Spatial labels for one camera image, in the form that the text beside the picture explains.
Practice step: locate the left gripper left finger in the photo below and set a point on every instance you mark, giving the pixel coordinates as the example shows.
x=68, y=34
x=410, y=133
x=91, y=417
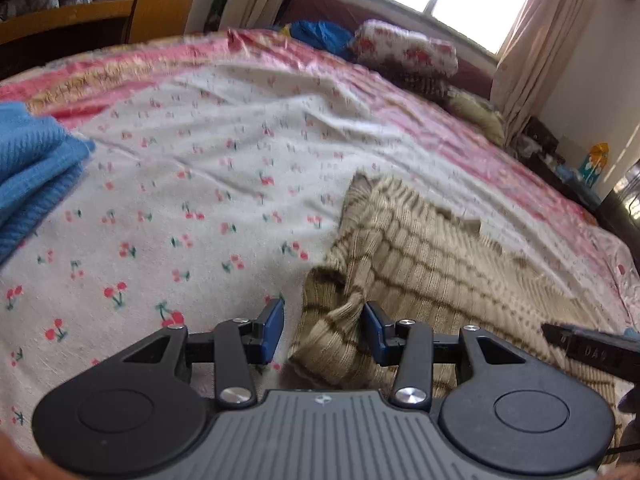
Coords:
x=239, y=344

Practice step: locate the dark bedside table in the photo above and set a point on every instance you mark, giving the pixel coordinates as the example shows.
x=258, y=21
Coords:
x=536, y=148

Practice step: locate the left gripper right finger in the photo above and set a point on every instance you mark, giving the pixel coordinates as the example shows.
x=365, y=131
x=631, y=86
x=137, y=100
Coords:
x=406, y=344

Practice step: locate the beige striped knit sweater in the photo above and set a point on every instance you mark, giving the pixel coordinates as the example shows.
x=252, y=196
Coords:
x=416, y=260

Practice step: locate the pink satin bedspread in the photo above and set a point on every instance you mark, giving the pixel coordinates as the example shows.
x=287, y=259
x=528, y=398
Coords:
x=259, y=113

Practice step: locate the colourful carton box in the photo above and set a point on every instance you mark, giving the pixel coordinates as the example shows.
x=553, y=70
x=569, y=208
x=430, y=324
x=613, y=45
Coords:
x=593, y=164

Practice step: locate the blue knit garment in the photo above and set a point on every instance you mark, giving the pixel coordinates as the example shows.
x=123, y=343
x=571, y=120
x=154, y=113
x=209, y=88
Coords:
x=40, y=163

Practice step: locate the blue crumpled cloth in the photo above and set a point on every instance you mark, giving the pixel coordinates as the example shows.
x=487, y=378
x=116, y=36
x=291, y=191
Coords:
x=322, y=35

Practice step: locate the dark wooden headboard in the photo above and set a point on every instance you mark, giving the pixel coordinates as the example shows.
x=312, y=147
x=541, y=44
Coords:
x=619, y=212

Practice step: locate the olive green pillow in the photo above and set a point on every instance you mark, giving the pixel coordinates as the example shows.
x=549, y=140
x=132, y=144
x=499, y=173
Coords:
x=478, y=112

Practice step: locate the floral red white quilt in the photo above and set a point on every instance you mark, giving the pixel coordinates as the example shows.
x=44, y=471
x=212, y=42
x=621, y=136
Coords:
x=376, y=42

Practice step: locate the white cherry print sheet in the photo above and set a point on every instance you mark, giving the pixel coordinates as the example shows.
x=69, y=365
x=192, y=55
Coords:
x=135, y=249

